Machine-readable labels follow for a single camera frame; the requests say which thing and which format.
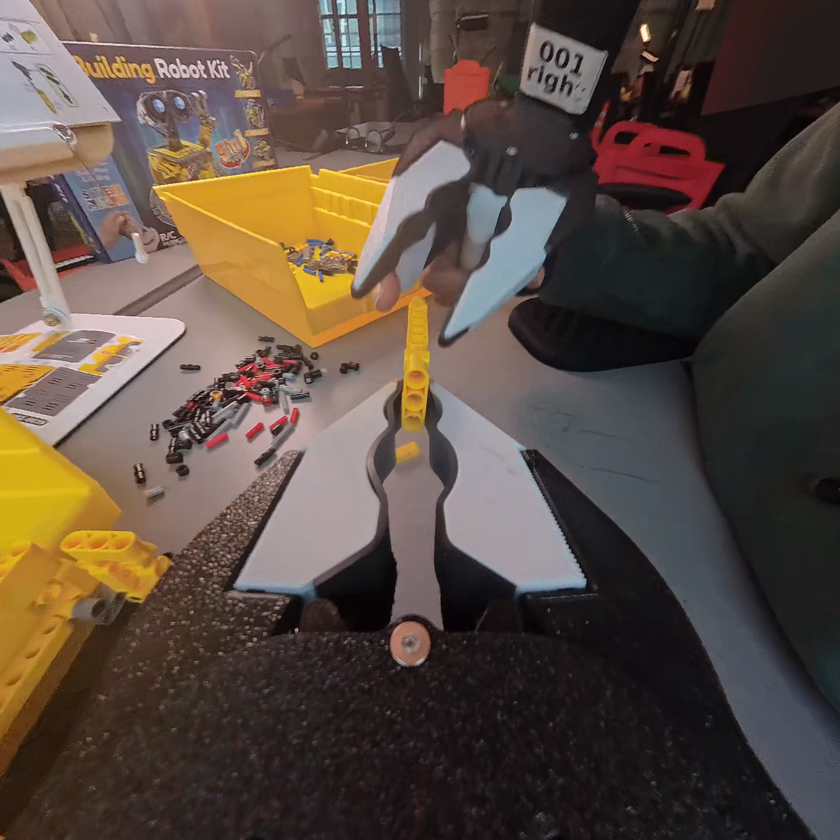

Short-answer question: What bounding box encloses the person's right forearm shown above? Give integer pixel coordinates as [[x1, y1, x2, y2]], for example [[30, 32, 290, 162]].
[[508, 112, 840, 373]]

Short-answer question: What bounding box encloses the red plastic basket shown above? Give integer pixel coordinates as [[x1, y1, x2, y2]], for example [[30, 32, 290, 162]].
[[591, 120, 726, 214]]

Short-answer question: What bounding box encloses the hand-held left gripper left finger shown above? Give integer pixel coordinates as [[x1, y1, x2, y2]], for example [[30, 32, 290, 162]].
[[233, 381, 404, 634]]

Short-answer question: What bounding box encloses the heap of mixed lego parts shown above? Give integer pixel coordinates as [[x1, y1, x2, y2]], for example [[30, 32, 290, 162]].
[[282, 238, 361, 280]]

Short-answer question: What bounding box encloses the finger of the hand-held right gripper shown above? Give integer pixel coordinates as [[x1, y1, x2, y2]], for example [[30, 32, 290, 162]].
[[437, 187, 568, 347], [351, 138, 475, 299]]

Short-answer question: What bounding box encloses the coiled black cable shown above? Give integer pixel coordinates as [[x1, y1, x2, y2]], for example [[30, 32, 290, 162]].
[[341, 121, 401, 155]]

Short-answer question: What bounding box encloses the person's right hand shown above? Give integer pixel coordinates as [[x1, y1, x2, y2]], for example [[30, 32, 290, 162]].
[[373, 251, 475, 314]]

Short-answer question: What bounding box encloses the lego instruction booklet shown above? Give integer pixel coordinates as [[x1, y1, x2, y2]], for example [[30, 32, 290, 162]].
[[0, 329, 144, 427]]

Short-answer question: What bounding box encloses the pile of lego pins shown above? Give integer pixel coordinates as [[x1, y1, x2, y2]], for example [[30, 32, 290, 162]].
[[131, 336, 361, 503]]

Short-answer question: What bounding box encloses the yellow lego curved panel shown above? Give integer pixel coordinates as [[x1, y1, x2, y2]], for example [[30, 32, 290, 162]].
[[400, 297, 434, 433]]

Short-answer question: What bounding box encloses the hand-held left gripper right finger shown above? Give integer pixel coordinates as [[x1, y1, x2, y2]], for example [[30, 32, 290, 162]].
[[423, 381, 588, 634]]

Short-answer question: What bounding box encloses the lego set box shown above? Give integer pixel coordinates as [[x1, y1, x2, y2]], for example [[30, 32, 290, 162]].
[[26, 41, 277, 263]]

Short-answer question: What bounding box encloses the orange container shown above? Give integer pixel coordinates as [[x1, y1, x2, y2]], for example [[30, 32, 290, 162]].
[[443, 60, 493, 116]]

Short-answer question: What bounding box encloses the paned window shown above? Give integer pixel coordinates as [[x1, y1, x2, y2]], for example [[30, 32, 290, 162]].
[[318, 0, 403, 73]]

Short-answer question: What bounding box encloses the yellow grey lego build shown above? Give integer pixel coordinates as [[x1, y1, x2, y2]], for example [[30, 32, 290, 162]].
[[0, 528, 173, 775]]

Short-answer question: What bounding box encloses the yellow storage bin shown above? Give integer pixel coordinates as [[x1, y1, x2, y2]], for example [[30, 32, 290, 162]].
[[152, 164, 434, 349], [0, 407, 122, 578], [338, 157, 401, 186]]

